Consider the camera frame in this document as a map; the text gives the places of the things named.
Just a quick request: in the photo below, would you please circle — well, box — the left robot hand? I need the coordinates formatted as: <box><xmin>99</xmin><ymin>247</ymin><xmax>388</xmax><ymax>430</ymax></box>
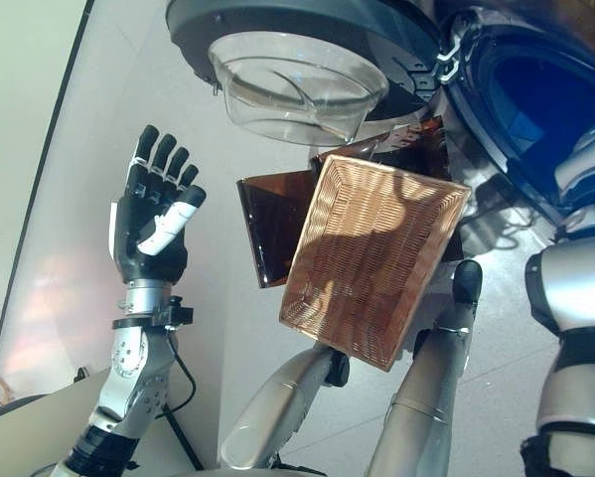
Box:
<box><xmin>108</xmin><ymin>125</ymin><xmax>209</xmax><ymax>285</ymax></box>

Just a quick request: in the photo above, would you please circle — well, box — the blue garment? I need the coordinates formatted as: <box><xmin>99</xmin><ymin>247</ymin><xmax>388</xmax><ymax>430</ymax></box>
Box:
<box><xmin>506</xmin><ymin>106</ymin><xmax>546</xmax><ymax>163</ymax></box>

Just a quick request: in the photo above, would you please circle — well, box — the grey front-load washing machine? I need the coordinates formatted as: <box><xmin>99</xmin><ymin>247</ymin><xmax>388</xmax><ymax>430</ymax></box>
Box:
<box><xmin>418</xmin><ymin>0</ymin><xmax>595</xmax><ymax>230</ymax></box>

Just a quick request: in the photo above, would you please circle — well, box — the woven wicker laundry basket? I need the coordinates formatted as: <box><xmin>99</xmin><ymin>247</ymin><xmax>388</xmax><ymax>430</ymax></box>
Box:
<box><xmin>276</xmin><ymin>152</ymin><xmax>473</xmax><ymax>373</ymax></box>

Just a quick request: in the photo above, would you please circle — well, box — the grey robot torso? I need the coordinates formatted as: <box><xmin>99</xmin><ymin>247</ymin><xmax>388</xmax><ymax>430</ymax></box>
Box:
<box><xmin>167</xmin><ymin>464</ymin><xmax>328</xmax><ymax>477</ymax></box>

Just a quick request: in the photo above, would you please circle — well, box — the dark clear plastic box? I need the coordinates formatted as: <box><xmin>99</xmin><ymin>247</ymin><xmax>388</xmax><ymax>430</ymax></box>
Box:
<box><xmin>309</xmin><ymin>114</ymin><xmax>466</xmax><ymax>264</ymax></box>

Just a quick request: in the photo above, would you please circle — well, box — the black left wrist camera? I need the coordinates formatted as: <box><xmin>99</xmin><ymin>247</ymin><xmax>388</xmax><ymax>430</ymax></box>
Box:
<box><xmin>152</xmin><ymin>296</ymin><xmax>195</xmax><ymax>330</ymax></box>

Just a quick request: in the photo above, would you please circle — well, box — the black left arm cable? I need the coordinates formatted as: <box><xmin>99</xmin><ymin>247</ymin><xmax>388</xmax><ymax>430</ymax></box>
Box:
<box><xmin>162</xmin><ymin>342</ymin><xmax>198</xmax><ymax>416</ymax></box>

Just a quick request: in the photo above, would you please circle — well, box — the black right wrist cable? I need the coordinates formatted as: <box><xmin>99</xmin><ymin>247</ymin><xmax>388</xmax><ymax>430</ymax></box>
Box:
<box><xmin>564</xmin><ymin>166</ymin><xmax>595</xmax><ymax>233</ymax></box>

